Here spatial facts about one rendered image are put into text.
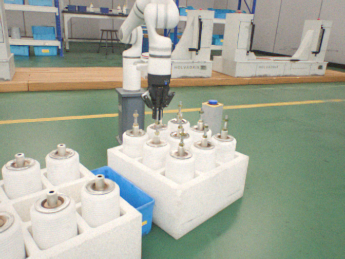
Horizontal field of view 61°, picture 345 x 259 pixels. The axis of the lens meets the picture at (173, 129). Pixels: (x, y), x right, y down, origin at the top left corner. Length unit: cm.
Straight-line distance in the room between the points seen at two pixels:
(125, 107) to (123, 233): 88
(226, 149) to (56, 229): 64
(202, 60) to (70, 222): 291
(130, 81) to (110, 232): 93
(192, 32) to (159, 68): 256
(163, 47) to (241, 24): 279
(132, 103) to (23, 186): 79
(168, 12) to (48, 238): 66
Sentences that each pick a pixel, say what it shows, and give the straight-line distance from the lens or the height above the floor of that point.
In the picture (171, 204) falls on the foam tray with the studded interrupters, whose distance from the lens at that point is 93.
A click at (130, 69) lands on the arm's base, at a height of 42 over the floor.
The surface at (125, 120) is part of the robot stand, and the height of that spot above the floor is 15.
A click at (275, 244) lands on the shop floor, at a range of 105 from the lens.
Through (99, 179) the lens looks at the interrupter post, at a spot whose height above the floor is 28.
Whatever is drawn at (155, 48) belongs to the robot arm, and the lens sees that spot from 91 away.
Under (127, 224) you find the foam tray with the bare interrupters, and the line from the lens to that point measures 77.
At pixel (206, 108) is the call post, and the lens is 132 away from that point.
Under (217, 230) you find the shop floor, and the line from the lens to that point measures 105.
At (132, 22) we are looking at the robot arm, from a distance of 140.
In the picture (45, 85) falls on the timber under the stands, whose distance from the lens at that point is 292.
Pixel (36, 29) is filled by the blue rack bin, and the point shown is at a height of 41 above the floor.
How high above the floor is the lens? 65
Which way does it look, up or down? 20 degrees down
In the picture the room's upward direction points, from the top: 3 degrees clockwise
